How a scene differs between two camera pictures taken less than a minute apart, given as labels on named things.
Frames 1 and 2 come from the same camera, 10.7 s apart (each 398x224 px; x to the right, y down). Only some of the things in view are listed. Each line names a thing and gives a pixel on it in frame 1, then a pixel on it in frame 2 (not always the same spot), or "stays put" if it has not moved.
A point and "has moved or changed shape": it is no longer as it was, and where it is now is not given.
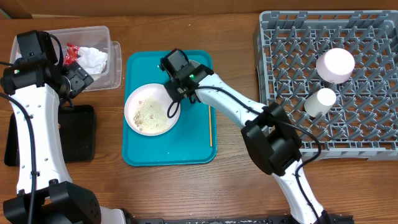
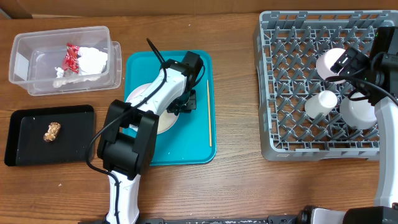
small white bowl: x=335 y=65 stays put
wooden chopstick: x=210 y=127 stays put
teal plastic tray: x=191 y=142 stays put
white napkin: x=91 y=60 stays put
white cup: x=320 y=102 stays put
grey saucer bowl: x=194 y=63 has moved or changed shape
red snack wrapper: x=71 y=55 stays put
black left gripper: x=79 y=77 → x=191 y=105
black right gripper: x=175 y=91 → x=347 y=59
